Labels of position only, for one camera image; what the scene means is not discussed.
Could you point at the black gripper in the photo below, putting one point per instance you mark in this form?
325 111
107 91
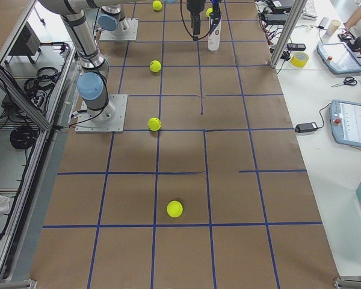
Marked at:
194 6

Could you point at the Wilson tennis ball can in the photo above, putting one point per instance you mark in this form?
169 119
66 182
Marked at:
214 31

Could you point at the tennis ball behind can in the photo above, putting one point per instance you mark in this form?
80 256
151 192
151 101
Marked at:
209 11

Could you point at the tennis ball right row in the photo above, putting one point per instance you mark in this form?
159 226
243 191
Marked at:
157 5

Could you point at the tennis ball row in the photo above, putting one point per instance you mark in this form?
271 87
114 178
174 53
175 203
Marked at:
157 5
155 66
154 124

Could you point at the tennis ball middle row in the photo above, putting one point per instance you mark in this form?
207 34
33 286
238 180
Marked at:
155 66

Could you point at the tennis ball far left row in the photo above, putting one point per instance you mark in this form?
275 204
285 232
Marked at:
154 124

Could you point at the tennis ball near front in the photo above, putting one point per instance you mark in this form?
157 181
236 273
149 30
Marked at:
174 209

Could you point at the yellow tape roll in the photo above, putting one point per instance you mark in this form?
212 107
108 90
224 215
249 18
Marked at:
299 59

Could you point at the far teach pendant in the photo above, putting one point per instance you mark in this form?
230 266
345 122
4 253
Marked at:
339 58

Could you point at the teach pendant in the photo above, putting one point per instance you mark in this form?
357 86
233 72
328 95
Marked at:
345 122
339 58

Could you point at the black power adapter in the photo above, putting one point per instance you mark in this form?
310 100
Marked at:
306 127

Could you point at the black scissors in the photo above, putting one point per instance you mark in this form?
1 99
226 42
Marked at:
349 80

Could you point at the near teach pendant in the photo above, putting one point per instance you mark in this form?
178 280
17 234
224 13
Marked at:
345 122

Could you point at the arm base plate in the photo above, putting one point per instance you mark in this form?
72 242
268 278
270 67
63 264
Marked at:
112 119
115 31

